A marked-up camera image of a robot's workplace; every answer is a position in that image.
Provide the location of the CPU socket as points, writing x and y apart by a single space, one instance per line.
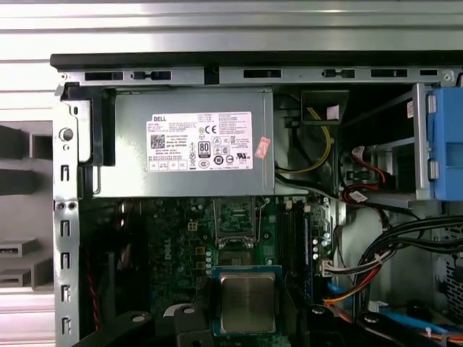
235 258

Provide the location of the grey metal drive cage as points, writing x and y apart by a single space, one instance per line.
419 144

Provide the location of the black PC case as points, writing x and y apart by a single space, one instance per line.
74 235

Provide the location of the green motherboard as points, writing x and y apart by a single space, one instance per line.
267 238

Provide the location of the black RAM slot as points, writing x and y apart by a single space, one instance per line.
284 253
296 253

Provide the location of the metal socket cover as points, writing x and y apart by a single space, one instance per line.
216 218

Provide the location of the RAM stick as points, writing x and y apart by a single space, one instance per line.
308 253

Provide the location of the silver CPU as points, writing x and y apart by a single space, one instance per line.
246 300

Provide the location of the blue plastic drive carrier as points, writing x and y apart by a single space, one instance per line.
448 162

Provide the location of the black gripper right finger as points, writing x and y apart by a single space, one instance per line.
311 329

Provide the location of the grey power supply unit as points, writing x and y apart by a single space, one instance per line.
123 173

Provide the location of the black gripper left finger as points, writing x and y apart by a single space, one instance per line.
191 329

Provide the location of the grey parts rack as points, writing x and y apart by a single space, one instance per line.
40 217

